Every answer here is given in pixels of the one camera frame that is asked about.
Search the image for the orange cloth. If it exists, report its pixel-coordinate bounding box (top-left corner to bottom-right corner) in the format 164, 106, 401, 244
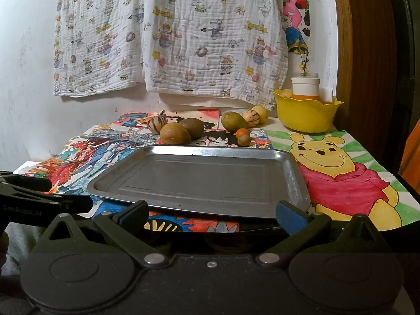
398, 128, 420, 187

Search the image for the dark striped pepino melon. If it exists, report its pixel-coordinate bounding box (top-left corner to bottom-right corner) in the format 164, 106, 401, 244
147, 115, 169, 135

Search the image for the tan brown round fruit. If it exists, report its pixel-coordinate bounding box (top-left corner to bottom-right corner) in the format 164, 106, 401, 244
159, 122, 191, 145

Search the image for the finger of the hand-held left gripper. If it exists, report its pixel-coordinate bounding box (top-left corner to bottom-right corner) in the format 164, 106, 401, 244
0, 171, 52, 193
49, 195, 94, 216

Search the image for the dark panel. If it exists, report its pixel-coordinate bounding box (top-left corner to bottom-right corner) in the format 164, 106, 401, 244
387, 0, 420, 171

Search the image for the dark brown round fruit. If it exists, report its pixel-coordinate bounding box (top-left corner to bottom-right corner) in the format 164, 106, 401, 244
179, 117, 206, 140

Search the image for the printed white blanket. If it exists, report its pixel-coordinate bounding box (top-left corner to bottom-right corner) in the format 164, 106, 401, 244
53, 0, 158, 98
141, 0, 290, 111

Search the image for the green pear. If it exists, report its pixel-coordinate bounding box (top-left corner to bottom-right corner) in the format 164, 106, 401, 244
221, 112, 249, 133

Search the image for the grey cloth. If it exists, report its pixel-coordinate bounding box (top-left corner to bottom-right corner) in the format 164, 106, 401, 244
0, 221, 53, 276

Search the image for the wall poster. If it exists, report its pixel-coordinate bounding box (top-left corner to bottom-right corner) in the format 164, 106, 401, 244
281, 0, 311, 56

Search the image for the pale striped pepino melon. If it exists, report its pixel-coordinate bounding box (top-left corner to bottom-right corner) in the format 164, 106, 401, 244
242, 109, 261, 128

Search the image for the yellow round fruit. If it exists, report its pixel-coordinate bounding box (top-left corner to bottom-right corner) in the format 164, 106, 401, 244
251, 106, 270, 125

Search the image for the metal tray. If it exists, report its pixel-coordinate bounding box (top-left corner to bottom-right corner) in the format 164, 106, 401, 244
87, 144, 312, 220

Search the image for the twig with yellow flowers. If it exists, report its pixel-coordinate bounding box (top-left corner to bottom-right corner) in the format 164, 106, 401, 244
297, 51, 312, 77

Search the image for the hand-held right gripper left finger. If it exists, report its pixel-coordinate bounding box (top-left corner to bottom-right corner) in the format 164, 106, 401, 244
43, 200, 169, 268

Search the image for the wooden door frame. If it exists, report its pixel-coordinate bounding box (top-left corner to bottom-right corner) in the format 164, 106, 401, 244
331, 0, 399, 171

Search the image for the yellow plastic bowl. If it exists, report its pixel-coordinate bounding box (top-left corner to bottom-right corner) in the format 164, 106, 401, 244
273, 88, 344, 133

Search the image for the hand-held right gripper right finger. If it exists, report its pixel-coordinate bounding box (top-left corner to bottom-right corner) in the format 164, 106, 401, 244
256, 200, 384, 267

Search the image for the white and orange jar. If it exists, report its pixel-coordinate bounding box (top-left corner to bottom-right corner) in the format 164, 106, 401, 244
291, 74, 321, 101

